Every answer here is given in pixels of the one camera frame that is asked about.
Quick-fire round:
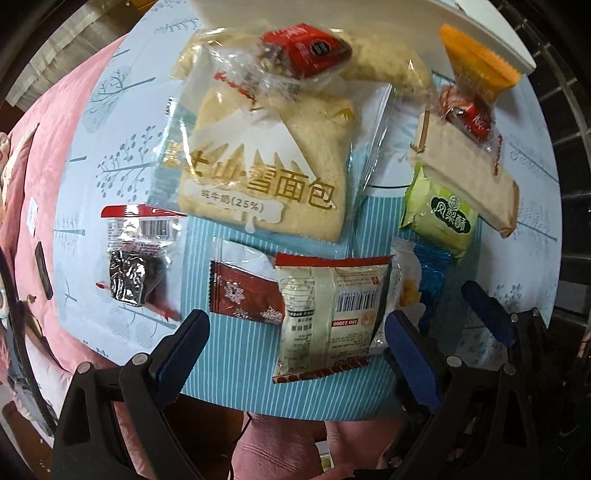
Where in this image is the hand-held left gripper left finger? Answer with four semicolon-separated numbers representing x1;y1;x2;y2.
53;310;211;480

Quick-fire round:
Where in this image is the tree print tablecloth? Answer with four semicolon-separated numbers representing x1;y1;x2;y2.
51;0;561;421

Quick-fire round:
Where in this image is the orange snack packet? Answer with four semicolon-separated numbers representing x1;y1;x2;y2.
438;24;522;104

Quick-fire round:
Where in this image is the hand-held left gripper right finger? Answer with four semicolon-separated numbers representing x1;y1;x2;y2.
384;310;541;480

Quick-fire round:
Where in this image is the white red-edged snack packet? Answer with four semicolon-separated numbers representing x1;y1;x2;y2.
271;253;394;385

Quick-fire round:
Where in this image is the dark red snowflake packet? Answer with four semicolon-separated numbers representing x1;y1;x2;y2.
209;237;287;328

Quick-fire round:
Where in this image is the blue snack packet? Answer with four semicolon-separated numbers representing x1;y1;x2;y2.
412;244;457;319

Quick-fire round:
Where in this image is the long speckled bread packet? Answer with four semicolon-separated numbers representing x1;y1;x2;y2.
344;34;437;100

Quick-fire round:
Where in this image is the blue striped mat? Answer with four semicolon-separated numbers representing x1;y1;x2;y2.
178;83;483;422

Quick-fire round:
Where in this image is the toast sandwich packet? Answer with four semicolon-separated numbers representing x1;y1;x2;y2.
410;111;522;238

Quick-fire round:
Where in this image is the white plastic storage box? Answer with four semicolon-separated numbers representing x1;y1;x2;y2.
189;0;536;75

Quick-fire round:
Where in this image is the green pastry packet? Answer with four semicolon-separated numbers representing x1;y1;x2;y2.
398;164;480;265

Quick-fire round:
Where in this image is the small red candy packet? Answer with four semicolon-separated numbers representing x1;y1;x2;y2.
436;85;506;155

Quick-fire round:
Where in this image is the white yellow snack packet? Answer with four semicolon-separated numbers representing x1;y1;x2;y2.
390;237;426;333

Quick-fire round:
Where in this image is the dark prune packet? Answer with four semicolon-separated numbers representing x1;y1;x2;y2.
96;204;186;324

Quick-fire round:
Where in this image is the pink quilt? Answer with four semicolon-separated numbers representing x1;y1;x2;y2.
0;32;407;480

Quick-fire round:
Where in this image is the red clear snack packet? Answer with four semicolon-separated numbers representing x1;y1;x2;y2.
203;23;354;114

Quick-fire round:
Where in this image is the cartoon print blanket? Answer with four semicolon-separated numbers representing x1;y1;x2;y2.
0;131;14;213

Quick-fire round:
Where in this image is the metal window grille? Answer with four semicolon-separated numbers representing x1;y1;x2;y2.
499;0;591;416

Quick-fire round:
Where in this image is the large milk bread packet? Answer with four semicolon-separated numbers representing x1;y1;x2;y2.
173;28;391;245

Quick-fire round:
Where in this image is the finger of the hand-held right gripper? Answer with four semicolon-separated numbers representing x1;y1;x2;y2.
462;281;583;370

